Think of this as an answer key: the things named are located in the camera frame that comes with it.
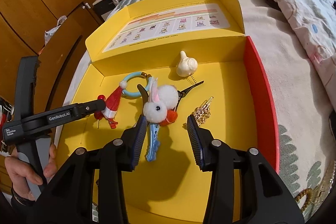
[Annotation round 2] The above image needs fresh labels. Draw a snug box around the blue hair clip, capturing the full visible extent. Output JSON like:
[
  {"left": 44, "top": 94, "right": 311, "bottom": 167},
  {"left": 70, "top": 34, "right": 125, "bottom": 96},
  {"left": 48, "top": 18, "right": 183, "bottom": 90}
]
[{"left": 146, "top": 123, "right": 161, "bottom": 162}]

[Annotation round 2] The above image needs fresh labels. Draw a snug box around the red santa hat hair clip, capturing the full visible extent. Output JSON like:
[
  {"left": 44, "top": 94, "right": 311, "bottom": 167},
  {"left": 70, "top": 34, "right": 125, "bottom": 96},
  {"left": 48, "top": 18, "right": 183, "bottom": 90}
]
[{"left": 102, "top": 80, "right": 127, "bottom": 129}]

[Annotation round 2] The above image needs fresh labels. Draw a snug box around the white bunny pompom hair clip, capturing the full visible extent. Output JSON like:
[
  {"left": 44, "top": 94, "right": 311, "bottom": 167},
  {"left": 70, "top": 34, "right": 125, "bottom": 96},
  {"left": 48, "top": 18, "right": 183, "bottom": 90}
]
[{"left": 143, "top": 79, "right": 179, "bottom": 126}]

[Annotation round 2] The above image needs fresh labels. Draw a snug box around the light blue bracelet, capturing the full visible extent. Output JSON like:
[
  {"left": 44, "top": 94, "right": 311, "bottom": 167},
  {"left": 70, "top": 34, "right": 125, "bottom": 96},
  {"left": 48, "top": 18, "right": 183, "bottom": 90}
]
[{"left": 121, "top": 71, "right": 153, "bottom": 98}]

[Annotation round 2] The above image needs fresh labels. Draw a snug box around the white garlic hair clip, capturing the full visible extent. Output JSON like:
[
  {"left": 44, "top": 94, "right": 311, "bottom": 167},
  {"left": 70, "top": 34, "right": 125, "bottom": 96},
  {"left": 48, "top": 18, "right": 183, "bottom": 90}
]
[{"left": 177, "top": 51, "right": 198, "bottom": 77}]

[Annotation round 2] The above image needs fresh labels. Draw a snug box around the brown coil hair tie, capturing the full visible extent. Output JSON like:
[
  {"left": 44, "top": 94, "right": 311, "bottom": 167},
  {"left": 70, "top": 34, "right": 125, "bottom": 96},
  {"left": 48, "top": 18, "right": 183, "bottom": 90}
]
[{"left": 294, "top": 187, "right": 320, "bottom": 214}]

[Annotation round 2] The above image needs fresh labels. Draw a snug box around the grey strap wristwatch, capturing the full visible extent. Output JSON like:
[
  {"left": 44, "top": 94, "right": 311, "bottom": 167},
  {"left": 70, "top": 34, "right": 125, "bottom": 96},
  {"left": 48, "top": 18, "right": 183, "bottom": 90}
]
[{"left": 137, "top": 84, "right": 149, "bottom": 106}]

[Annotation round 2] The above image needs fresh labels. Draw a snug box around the person left hand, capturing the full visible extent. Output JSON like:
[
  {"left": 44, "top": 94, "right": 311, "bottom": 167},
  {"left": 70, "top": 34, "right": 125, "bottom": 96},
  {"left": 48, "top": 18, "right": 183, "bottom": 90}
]
[{"left": 5, "top": 144, "right": 58, "bottom": 201}]

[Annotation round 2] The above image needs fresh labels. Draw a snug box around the white plastic bag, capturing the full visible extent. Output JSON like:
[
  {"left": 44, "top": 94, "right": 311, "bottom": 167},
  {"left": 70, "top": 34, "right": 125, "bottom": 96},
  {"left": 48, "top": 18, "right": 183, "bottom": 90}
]
[{"left": 45, "top": 15, "right": 67, "bottom": 46}]

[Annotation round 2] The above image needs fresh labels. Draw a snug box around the yellow cardboard box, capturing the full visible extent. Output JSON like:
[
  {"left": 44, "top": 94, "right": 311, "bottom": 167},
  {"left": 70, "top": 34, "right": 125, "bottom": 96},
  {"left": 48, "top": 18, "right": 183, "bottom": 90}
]
[{"left": 57, "top": 0, "right": 280, "bottom": 223}]

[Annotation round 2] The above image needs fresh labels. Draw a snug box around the dark nightstand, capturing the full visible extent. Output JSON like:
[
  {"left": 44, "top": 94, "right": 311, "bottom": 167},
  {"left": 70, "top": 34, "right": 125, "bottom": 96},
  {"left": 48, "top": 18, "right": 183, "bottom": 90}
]
[{"left": 93, "top": 0, "right": 116, "bottom": 21}]

